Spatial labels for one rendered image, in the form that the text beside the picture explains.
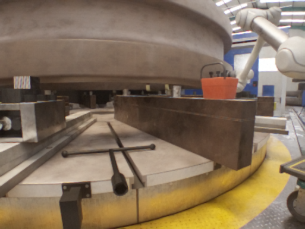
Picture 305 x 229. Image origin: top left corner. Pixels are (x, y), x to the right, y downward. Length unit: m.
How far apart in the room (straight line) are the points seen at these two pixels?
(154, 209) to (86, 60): 1.08
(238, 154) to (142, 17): 1.31
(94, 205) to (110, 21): 1.33
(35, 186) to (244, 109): 1.09
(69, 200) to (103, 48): 1.02
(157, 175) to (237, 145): 0.45
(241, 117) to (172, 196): 0.59
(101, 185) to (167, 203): 0.41
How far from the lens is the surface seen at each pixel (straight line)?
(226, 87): 1.05
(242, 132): 1.00
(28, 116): 1.08
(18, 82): 1.32
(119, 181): 0.78
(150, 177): 0.94
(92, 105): 4.99
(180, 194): 1.13
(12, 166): 1.07
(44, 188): 0.97
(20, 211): 1.12
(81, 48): 1.38
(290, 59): 0.92
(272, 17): 1.52
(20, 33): 1.76
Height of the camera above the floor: 0.72
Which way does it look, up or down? 7 degrees down
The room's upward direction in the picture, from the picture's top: straight up
